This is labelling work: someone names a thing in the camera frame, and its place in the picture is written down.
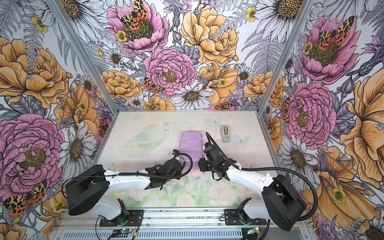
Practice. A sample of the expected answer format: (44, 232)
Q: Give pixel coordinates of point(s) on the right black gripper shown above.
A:
(202, 167)

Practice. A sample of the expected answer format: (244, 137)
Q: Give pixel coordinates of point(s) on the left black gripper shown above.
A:
(179, 172)

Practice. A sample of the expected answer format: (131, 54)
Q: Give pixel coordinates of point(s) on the pink wrapping paper sheet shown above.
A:
(191, 143)

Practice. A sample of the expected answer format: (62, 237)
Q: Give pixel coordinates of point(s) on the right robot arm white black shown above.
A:
(282, 204)

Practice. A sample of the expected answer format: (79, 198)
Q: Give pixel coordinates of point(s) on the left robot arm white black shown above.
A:
(89, 192)

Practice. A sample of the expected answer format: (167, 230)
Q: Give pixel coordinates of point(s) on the white tape dispenser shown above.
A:
(225, 133)

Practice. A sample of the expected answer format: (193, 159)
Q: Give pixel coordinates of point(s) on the aluminium front rail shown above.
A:
(163, 218)

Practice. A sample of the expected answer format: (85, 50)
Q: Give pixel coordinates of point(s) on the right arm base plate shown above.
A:
(234, 217)

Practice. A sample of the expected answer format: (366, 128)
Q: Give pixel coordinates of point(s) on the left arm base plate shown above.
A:
(132, 218)

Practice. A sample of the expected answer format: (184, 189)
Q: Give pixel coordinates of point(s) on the white vented cable duct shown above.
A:
(152, 234)

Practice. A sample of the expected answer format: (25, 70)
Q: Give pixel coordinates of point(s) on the right aluminium corner post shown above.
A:
(299, 24)

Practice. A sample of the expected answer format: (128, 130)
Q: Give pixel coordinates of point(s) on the aluminium corner post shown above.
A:
(76, 42)
(299, 24)

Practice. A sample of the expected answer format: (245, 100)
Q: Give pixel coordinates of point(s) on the left aluminium corner post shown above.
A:
(76, 42)

